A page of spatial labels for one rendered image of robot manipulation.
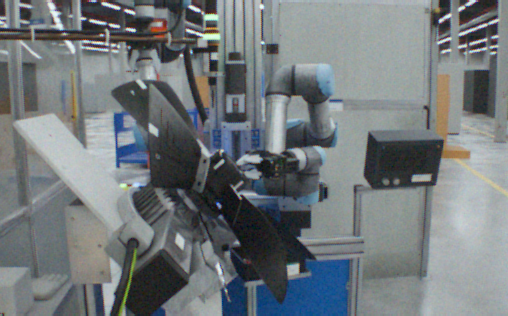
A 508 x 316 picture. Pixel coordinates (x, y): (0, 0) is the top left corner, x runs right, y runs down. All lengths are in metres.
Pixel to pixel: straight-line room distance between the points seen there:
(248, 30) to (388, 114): 1.42
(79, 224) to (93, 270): 0.12
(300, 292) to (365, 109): 1.72
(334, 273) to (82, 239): 1.01
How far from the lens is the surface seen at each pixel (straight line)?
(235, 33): 2.23
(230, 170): 1.14
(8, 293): 1.25
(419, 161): 1.77
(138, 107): 1.24
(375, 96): 3.26
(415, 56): 3.37
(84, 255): 1.21
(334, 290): 1.87
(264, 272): 1.08
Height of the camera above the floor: 1.43
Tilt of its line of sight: 9 degrees down
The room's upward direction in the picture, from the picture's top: 1 degrees counter-clockwise
